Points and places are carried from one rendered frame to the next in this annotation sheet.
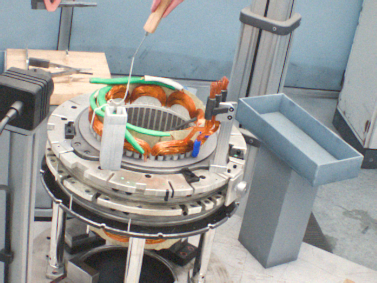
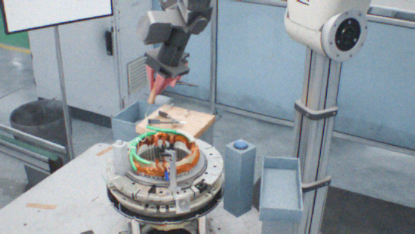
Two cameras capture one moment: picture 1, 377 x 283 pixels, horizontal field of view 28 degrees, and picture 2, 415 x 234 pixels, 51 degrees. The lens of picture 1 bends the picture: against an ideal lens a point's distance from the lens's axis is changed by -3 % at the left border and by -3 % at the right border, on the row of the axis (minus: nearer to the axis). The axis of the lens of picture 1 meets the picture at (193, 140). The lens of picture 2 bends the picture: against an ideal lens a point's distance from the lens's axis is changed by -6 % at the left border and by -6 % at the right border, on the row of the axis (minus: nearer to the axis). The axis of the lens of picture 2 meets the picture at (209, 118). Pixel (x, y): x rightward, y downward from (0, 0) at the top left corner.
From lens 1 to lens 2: 0.84 m
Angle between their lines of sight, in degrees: 38
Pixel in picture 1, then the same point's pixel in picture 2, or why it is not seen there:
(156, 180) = (135, 186)
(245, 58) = (296, 132)
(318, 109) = not seen: outside the picture
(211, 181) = (162, 195)
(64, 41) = not seen: hidden behind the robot
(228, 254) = not seen: outside the picture
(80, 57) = (198, 115)
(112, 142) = (117, 160)
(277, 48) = (310, 128)
